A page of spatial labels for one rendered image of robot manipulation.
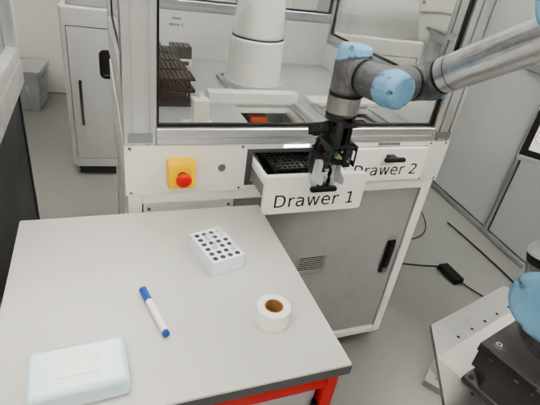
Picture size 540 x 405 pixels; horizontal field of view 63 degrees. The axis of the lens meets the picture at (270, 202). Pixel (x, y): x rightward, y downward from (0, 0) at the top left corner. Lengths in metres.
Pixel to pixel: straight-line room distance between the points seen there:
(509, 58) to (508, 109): 2.15
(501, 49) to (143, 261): 0.84
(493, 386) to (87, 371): 0.70
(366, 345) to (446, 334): 1.01
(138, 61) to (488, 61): 0.72
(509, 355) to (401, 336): 1.25
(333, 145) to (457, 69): 0.30
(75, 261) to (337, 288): 0.99
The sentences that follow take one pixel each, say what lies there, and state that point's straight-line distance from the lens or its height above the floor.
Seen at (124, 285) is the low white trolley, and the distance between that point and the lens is 0.99.
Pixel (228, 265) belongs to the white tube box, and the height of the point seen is 0.78.
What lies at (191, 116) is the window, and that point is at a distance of 1.16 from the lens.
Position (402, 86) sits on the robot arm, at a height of 1.22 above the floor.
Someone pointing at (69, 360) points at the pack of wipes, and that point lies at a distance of 0.82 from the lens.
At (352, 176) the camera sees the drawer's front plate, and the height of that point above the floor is 0.92.
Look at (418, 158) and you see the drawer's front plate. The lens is 1.49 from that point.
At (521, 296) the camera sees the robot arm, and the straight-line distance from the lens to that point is 0.75.
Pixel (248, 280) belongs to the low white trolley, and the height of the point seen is 0.76.
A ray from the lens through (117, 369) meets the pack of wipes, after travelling 0.79.
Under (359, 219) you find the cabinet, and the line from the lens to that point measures 1.54.
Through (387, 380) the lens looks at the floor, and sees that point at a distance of 1.94.
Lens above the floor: 1.42
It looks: 30 degrees down
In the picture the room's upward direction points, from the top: 9 degrees clockwise
